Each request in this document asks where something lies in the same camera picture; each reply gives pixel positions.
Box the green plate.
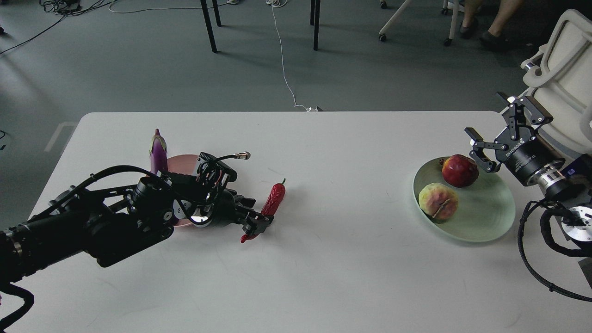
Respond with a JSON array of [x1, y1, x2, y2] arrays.
[[413, 157, 516, 244]]

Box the purple eggplant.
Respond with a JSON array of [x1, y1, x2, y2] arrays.
[[149, 128, 168, 174]]

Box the black table legs left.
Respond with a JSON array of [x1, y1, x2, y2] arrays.
[[199, 0, 222, 54]]

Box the black table legs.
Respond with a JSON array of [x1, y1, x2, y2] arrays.
[[199, 0, 222, 54], [309, 0, 321, 51]]

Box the white floor cable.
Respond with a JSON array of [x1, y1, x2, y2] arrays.
[[265, 0, 319, 112]]

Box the pink plate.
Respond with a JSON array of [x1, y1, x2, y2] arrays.
[[164, 154, 206, 229]]

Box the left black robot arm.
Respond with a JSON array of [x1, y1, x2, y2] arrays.
[[0, 152, 285, 331]]

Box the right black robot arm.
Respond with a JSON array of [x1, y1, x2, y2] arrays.
[[465, 92, 591, 302]]

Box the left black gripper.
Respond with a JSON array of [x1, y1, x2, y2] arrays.
[[183, 190, 274, 239]]

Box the black table legs right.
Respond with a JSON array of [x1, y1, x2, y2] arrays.
[[309, 0, 321, 51]]

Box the yellow-pink peach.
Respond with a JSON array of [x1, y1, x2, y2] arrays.
[[417, 183, 459, 221]]

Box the white office chair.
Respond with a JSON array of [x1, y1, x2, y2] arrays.
[[521, 9, 592, 157]]

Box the white chair base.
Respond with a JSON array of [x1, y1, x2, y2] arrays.
[[377, 0, 462, 48]]

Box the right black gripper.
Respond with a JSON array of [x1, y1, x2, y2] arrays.
[[464, 92, 565, 187]]

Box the red chili pepper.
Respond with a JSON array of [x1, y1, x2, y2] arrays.
[[261, 179, 286, 216]]

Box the red pomegranate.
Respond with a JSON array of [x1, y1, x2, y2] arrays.
[[438, 154, 479, 188]]

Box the black floor cables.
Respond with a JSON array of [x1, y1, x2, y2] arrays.
[[0, 0, 116, 56]]

